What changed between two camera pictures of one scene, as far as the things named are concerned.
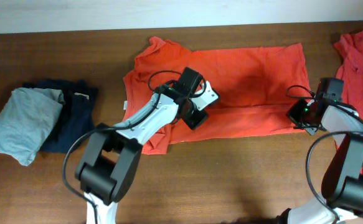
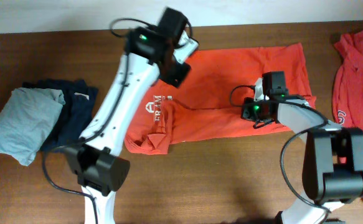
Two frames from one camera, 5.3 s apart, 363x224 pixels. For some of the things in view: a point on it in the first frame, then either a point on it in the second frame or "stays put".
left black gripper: [194, 121] → [179, 78]
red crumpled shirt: [357, 50] stays put
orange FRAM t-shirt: [254, 88] stays put
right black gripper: [292, 114] → [246, 112]
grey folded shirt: [25, 123] stays put
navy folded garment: [76, 121] stays put
